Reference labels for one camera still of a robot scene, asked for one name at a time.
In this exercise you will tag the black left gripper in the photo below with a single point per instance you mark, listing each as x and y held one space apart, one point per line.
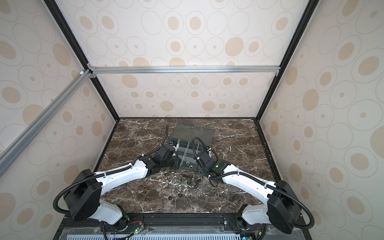
176 161

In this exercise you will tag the black corner frame post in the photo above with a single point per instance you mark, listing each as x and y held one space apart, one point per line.
302 25
59 18

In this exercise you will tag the pile of screws and nuts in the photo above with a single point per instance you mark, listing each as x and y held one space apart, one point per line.
181 184

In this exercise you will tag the aluminium crossbar back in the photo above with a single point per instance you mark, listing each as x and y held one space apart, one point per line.
187 70

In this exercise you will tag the black corner frame post left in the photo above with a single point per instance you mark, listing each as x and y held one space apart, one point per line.
59 18

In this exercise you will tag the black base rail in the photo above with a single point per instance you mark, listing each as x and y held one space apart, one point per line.
211 226

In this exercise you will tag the aluminium crossbar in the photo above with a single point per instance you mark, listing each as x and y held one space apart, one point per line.
187 70
25 138

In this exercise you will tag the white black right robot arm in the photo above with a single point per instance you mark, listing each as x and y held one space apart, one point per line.
277 207

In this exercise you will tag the black corner frame post right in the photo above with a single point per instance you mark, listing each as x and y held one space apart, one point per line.
302 25

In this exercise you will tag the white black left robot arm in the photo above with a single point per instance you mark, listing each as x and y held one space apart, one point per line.
84 201

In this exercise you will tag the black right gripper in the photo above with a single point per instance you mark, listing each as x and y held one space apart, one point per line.
199 172

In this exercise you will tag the aluminium crossbar left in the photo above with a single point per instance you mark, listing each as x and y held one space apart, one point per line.
25 138

